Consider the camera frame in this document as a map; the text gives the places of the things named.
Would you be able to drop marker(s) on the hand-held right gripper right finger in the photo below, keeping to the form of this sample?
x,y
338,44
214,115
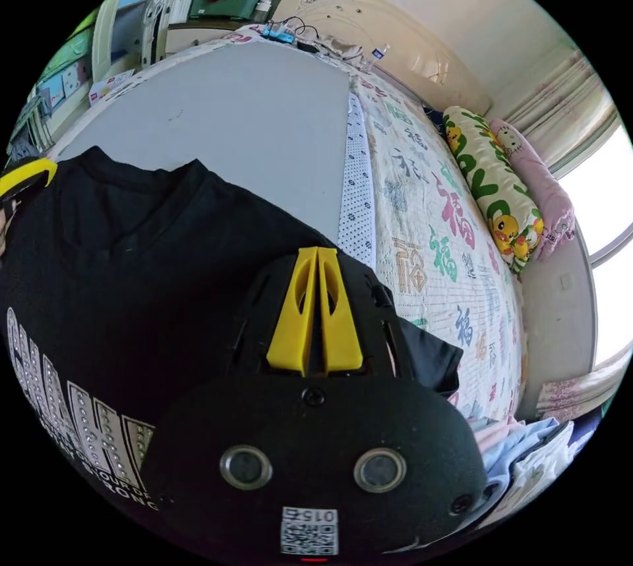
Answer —
x,y
338,338

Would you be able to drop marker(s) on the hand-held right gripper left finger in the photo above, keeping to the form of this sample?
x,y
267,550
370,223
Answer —
x,y
289,329

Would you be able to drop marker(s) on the black shirt with a print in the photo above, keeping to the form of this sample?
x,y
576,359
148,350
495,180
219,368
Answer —
x,y
148,254

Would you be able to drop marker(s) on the person's left hand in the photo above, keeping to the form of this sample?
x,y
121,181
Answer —
x,y
5,230

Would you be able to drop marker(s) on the white carton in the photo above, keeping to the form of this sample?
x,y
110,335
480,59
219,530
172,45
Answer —
x,y
111,86

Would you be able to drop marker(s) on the bed with printed quilt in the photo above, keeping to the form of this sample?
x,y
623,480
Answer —
x,y
435,230

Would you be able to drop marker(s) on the white door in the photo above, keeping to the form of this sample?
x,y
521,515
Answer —
x,y
121,27

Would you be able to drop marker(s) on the grey flat board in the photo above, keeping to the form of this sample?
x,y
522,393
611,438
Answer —
x,y
222,106

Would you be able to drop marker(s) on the pile of clothes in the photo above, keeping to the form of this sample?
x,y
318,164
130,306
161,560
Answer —
x,y
519,457

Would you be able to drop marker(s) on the pillow with duck print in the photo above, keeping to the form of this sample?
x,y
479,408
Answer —
x,y
489,180

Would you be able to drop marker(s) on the pink pillow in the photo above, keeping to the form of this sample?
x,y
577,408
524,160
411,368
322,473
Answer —
x,y
539,180

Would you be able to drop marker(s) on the clear water bottle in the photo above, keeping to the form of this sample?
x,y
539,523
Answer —
x,y
377,57

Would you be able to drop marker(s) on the window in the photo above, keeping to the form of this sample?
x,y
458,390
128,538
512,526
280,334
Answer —
x,y
608,240

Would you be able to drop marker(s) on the blue power strip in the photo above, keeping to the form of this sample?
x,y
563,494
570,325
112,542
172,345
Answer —
x,y
279,33

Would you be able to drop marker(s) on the pale curtain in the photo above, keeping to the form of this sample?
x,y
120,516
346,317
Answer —
x,y
564,96

